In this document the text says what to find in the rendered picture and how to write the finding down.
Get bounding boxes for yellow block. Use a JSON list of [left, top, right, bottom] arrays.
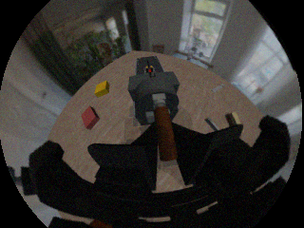
[[95, 81, 110, 98]]

